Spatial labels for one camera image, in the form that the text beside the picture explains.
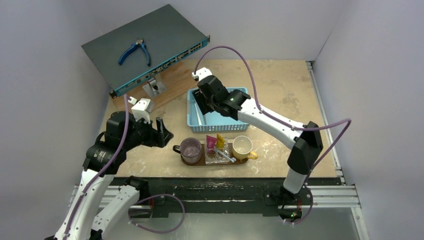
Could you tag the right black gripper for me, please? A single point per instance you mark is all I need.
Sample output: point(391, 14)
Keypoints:
point(202, 100)

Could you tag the clear glass toothbrush holder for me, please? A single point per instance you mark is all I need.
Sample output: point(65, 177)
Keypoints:
point(212, 157)

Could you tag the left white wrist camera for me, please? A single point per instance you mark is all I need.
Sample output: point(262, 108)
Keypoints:
point(142, 109)

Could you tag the yellow toothpaste tube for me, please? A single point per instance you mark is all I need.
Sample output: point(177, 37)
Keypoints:
point(220, 141)

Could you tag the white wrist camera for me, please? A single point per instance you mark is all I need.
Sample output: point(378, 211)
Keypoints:
point(142, 109)
point(201, 74)

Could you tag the metal stand bracket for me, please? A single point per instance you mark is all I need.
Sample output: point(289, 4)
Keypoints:
point(154, 86)

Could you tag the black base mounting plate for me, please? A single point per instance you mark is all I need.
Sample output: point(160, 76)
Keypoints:
point(161, 196)

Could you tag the light blue plastic basket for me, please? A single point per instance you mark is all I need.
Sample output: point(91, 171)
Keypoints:
point(215, 122)

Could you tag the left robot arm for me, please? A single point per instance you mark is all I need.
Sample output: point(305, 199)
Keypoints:
point(85, 221)

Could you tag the yellow mug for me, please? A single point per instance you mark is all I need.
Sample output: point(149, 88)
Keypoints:
point(242, 148)

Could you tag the purple translucent cup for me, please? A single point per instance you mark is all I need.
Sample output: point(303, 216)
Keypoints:
point(190, 150)

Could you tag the dark wooden oval tray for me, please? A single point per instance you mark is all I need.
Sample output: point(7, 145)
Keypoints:
point(202, 161)

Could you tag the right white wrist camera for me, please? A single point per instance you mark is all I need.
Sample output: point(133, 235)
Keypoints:
point(201, 74)

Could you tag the grey network switch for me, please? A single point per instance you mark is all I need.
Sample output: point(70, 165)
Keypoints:
point(135, 52)

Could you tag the wooden base board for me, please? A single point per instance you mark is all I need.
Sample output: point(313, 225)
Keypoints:
point(177, 80)

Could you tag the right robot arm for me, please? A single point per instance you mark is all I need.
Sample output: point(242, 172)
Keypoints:
point(304, 140)

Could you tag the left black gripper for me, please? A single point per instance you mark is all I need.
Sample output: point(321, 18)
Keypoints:
point(164, 135)

